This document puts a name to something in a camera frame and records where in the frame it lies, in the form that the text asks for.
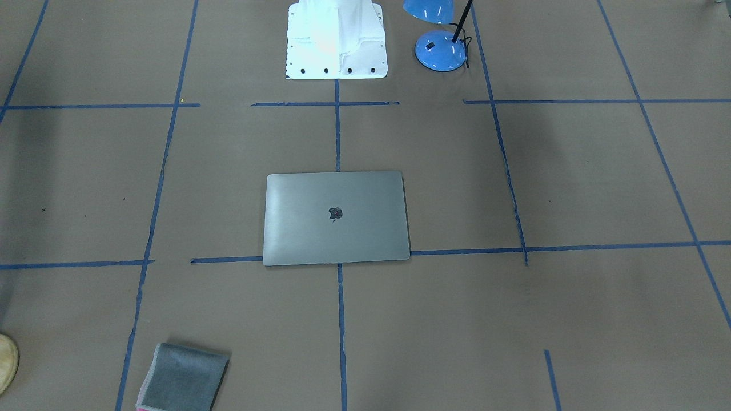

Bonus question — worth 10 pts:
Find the grey laptop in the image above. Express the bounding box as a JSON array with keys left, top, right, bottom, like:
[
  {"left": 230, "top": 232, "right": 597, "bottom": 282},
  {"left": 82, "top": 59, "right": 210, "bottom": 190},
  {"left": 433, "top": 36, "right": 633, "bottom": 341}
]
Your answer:
[{"left": 263, "top": 171, "right": 412, "bottom": 267}]

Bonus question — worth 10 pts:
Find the white pillar base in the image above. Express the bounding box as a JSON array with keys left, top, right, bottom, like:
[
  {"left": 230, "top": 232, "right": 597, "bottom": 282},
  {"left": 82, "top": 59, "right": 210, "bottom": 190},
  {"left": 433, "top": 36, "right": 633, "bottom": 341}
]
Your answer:
[{"left": 285, "top": 1, "right": 388, "bottom": 80}]

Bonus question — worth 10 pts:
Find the blue desk lamp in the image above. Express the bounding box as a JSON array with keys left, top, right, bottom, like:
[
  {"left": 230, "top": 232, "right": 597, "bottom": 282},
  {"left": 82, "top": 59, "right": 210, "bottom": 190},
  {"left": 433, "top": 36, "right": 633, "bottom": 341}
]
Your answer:
[{"left": 402, "top": 1, "right": 473, "bottom": 72}]

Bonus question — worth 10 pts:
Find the wooden stand with round base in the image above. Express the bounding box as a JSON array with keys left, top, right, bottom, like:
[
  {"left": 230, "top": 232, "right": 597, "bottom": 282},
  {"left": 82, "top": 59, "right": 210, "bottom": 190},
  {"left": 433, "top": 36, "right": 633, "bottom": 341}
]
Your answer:
[{"left": 1, "top": 333, "right": 20, "bottom": 394}]

